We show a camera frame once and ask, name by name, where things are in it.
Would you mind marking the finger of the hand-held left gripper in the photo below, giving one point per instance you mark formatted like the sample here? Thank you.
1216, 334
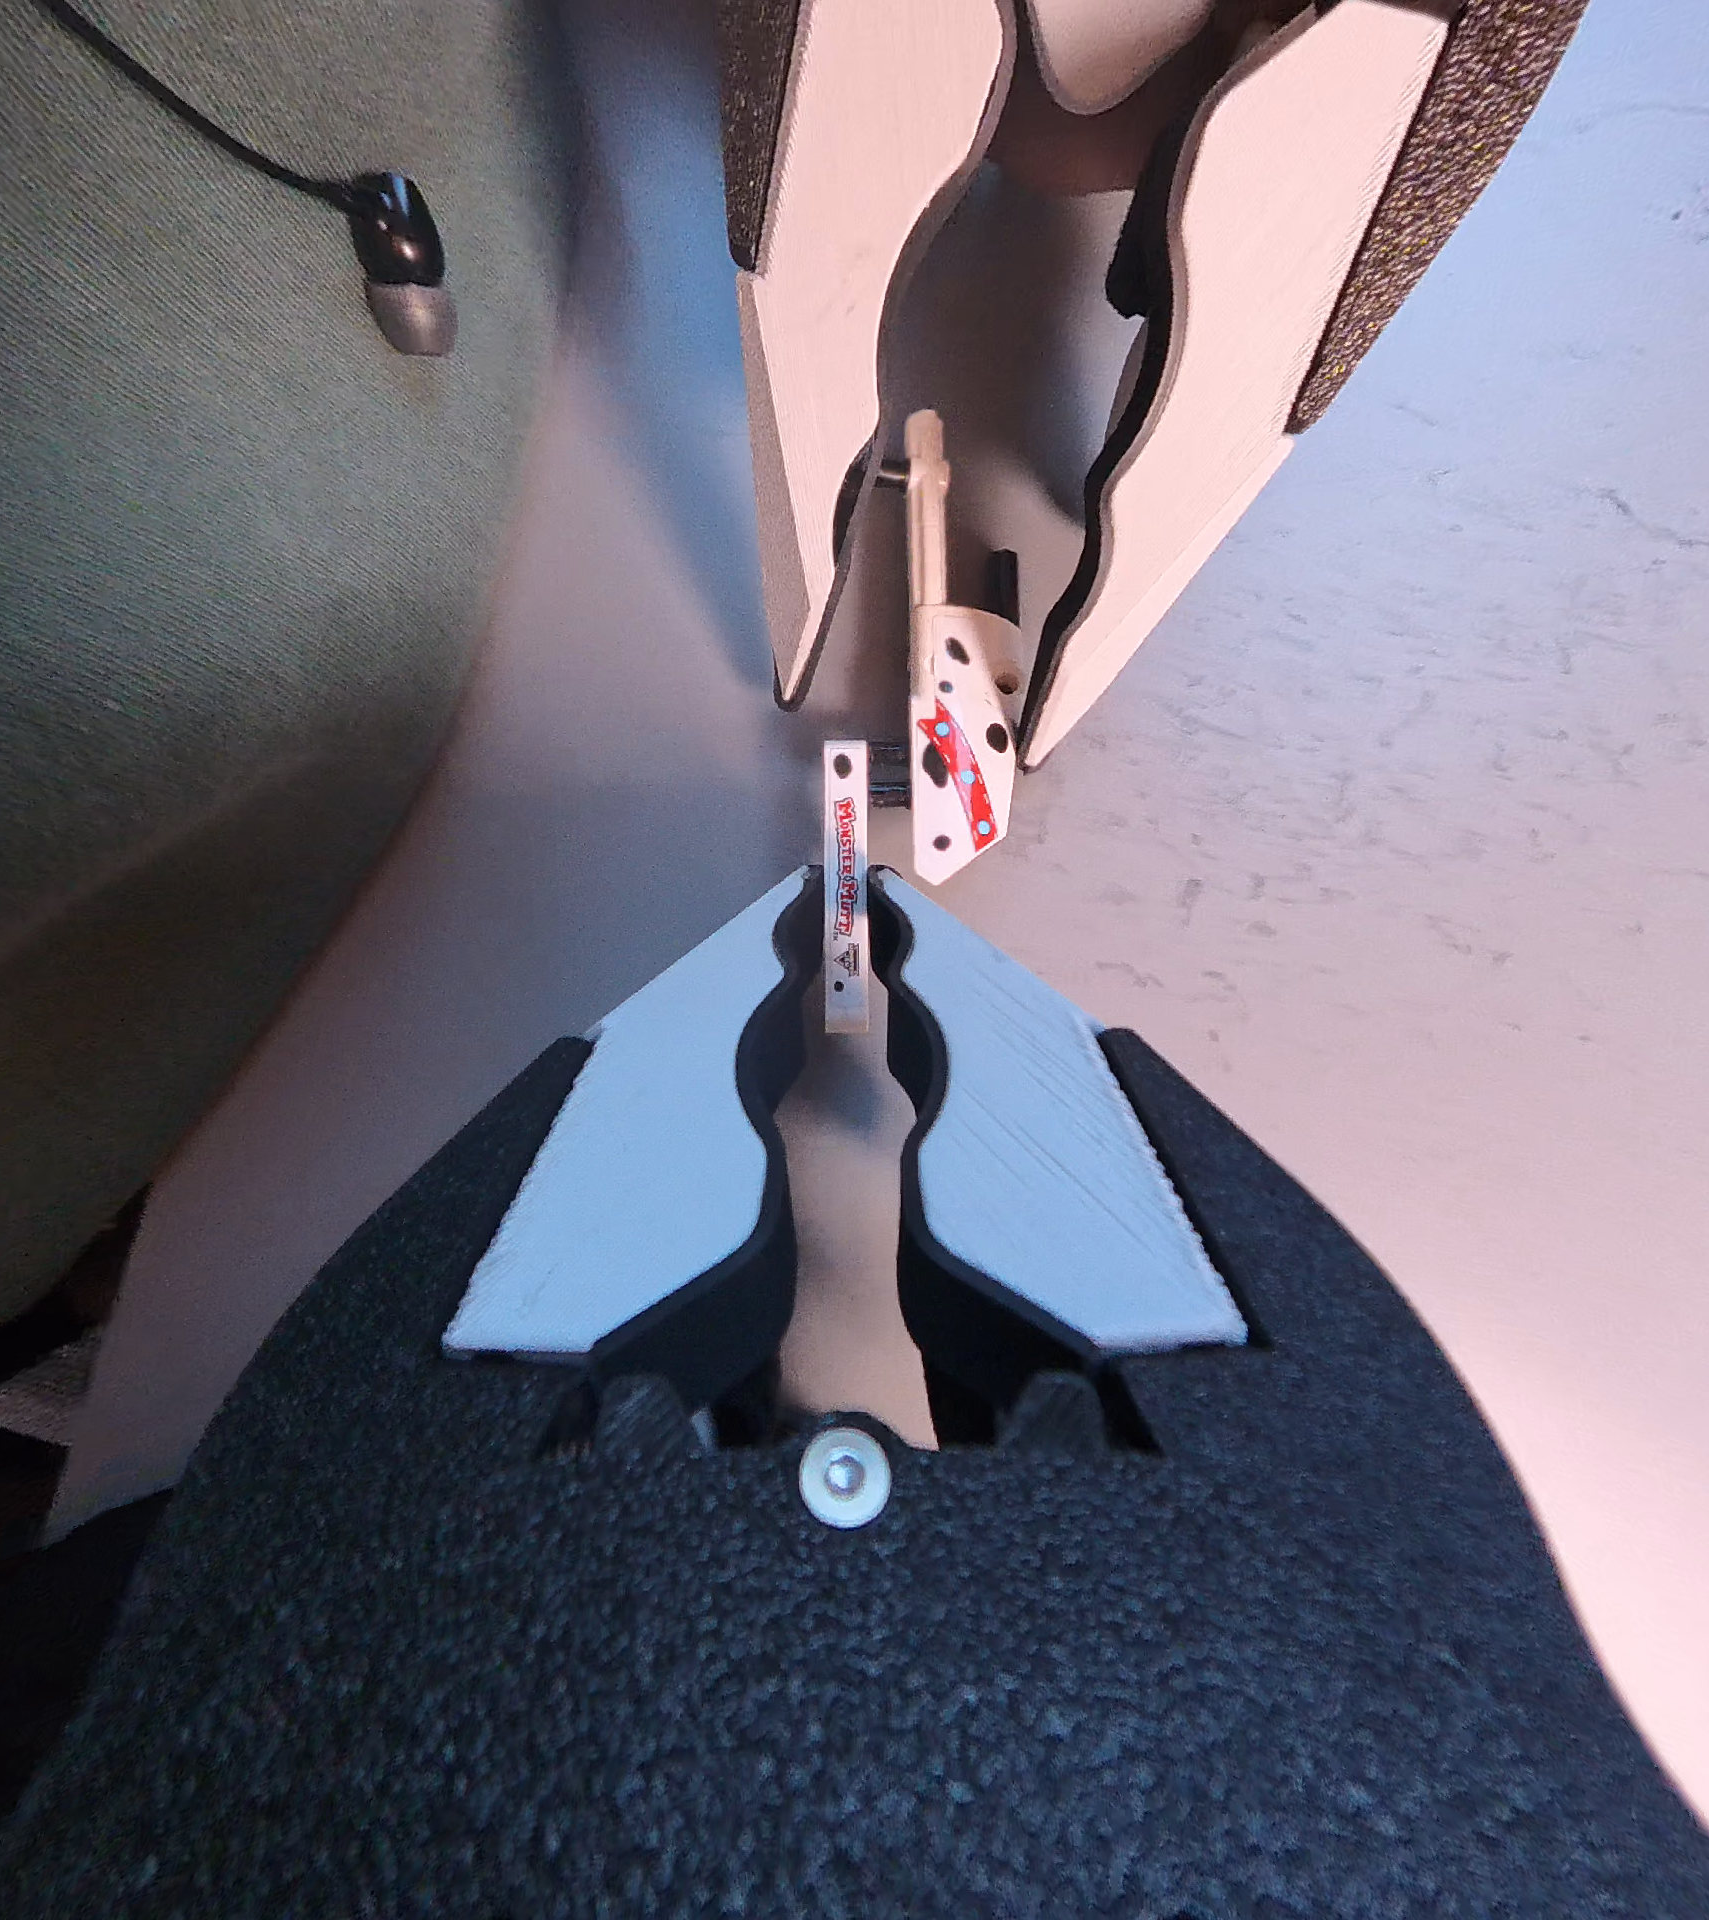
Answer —
1243, 331
855, 225

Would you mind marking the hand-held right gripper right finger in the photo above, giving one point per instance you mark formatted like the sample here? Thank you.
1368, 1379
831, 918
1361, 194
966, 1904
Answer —
1049, 1185

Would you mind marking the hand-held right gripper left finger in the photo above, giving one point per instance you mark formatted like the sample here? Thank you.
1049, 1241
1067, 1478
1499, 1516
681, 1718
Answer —
629, 1185

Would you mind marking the white lego beam with sticker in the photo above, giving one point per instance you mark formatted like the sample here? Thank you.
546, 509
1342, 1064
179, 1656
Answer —
845, 901

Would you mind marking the white spotted lego assembly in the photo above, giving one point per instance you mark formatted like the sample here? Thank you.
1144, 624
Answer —
960, 780

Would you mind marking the person's green shirt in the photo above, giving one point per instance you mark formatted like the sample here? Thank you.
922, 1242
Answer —
119, 675

